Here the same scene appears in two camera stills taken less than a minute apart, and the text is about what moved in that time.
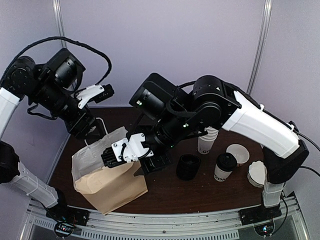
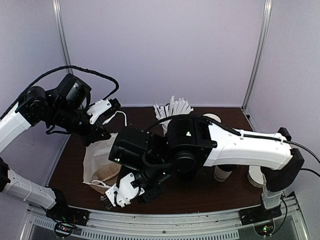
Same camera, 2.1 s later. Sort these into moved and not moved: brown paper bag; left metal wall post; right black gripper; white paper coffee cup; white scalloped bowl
Moved: right black gripper; brown paper bag
Not moved: white paper coffee cup; white scalloped bowl; left metal wall post
